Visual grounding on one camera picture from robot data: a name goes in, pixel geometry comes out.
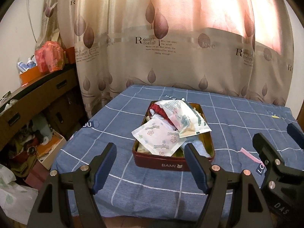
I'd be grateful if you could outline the red and white garment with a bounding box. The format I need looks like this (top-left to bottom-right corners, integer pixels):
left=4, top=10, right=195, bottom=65
left=149, top=102, right=171, bottom=120

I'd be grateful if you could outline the beige leaf print curtain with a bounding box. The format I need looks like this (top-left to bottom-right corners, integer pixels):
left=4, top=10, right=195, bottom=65
left=36, top=0, right=295, bottom=119

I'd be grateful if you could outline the red plastic bag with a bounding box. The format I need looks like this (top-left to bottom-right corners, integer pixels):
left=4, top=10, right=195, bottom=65
left=34, top=41, right=65, bottom=73

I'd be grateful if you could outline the open white box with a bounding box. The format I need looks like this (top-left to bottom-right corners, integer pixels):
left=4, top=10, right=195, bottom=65
left=36, top=128, right=67, bottom=170

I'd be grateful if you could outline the orange box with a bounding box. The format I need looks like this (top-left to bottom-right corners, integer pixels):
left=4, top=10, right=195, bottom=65
left=19, top=65, right=41, bottom=86

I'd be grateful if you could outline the light blue cloth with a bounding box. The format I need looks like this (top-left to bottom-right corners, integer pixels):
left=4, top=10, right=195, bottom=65
left=183, top=139, right=211, bottom=158

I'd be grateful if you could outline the blue checked tablecloth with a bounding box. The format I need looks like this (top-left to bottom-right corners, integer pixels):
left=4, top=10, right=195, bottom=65
left=51, top=84, right=304, bottom=219

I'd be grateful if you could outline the white printed plastic bag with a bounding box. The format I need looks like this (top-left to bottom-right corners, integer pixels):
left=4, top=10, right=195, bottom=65
left=0, top=164, right=40, bottom=226

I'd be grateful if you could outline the floral printed white packet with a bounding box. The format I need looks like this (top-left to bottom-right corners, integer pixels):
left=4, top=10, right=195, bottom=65
left=131, top=118, right=188, bottom=158

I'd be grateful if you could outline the green printed white packet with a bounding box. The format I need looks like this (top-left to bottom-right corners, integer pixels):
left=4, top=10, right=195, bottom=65
left=157, top=99, right=212, bottom=139

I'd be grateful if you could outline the dark wooden cabinet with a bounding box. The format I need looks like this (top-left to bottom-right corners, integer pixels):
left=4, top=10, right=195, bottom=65
left=0, top=65, right=80, bottom=152

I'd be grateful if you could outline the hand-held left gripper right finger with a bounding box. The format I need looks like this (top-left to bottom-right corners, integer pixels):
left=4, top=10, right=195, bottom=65
left=184, top=143, right=278, bottom=228

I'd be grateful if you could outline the small red box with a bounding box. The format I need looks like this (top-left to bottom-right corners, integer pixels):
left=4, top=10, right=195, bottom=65
left=65, top=47, right=76, bottom=64

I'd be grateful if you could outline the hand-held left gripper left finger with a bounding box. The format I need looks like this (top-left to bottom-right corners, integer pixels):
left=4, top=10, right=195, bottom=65
left=26, top=142, right=117, bottom=228

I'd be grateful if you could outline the pink box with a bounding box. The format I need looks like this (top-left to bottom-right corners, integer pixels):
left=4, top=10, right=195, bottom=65
left=25, top=159, right=51, bottom=189

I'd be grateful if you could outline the pale blue container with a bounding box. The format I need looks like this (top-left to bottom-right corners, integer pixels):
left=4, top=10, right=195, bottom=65
left=32, top=116, right=53, bottom=138

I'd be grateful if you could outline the dark red tin box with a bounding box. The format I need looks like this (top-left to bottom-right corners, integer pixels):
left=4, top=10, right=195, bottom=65
left=132, top=100, right=215, bottom=172

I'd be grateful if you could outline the brown cardboard box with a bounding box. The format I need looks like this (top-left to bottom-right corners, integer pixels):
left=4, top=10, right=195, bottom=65
left=46, top=93, right=85, bottom=138

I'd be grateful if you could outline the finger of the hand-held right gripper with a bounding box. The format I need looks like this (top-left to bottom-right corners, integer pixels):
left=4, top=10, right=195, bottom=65
left=287, top=123, right=304, bottom=150
left=252, top=133, right=304, bottom=177

